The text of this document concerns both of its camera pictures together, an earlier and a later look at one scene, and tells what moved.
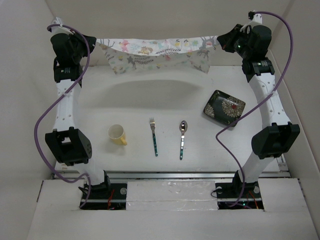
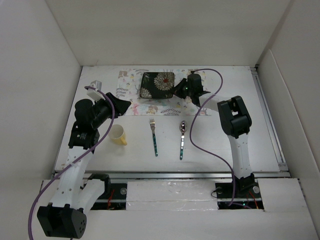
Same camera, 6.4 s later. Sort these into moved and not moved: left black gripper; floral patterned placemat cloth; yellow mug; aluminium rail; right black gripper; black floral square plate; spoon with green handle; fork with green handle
Moved: left black gripper; black floral square plate; floral patterned placemat cloth; right black gripper
Not moved: aluminium rail; spoon with green handle; fork with green handle; yellow mug
